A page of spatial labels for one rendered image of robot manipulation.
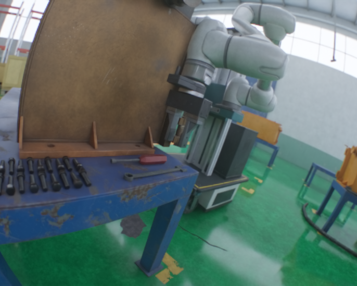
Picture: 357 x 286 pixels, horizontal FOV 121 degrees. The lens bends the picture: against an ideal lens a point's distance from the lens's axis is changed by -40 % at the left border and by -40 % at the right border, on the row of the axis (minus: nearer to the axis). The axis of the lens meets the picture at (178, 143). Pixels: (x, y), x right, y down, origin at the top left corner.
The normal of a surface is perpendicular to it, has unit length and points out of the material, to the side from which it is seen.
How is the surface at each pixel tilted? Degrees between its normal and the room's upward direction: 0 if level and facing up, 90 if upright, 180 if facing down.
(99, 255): 0
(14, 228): 90
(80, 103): 90
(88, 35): 90
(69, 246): 0
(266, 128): 90
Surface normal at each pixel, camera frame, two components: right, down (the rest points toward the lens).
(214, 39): -0.36, 0.07
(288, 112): -0.60, 0.00
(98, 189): 0.30, -0.93
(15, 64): 0.74, 0.37
